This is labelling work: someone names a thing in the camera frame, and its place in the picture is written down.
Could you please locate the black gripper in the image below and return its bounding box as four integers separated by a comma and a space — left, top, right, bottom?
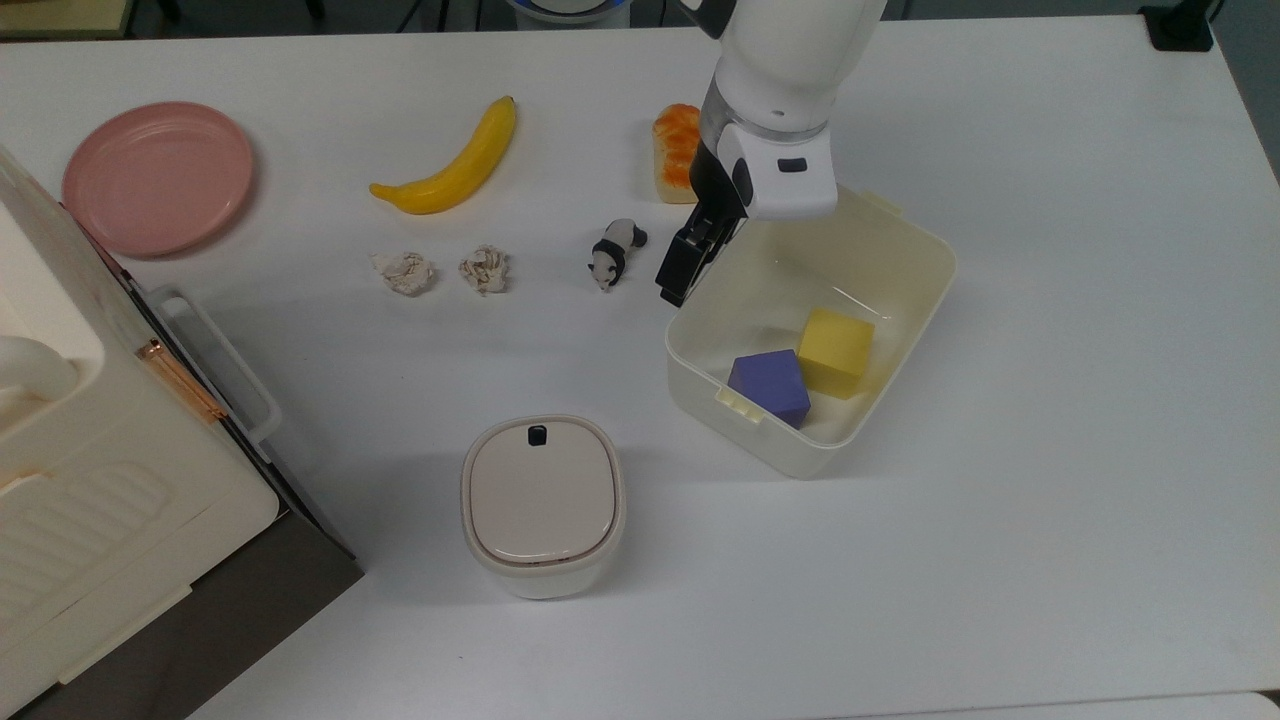
655, 140, 752, 308

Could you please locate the cream plastic box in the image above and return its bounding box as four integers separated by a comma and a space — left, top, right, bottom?
665, 185, 958, 479

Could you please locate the large cream storage box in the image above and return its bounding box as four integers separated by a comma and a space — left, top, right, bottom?
0, 145, 281, 716

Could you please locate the toy panda figure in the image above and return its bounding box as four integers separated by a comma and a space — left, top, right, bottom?
587, 218, 649, 293

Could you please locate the toy bread with orange topping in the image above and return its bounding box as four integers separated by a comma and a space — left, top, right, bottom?
652, 103, 703, 205

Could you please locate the purple foam block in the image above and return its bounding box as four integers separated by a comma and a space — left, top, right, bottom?
727, 349, 812, 431

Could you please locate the yellow foam block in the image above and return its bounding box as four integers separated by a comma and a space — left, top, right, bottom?
797, 308, 876, 401

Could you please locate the crumpled white paper ball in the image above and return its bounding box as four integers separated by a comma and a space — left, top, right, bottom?
370, 250, 437, 298
458, 244, 511, 297

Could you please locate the yellow toy banana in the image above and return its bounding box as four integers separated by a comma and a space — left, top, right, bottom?
369, 95, 518, 216

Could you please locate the cream lidded trash can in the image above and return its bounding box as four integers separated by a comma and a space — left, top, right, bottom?
460, 415, 628, 601

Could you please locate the black table clamp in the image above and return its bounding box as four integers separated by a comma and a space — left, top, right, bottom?
1140, 0, 1223, 53

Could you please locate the pink round plate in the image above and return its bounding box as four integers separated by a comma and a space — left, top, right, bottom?
62, 101, 255, 259

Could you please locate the white drawer handle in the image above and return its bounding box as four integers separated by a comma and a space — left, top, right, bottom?
150, 287, 283, 463

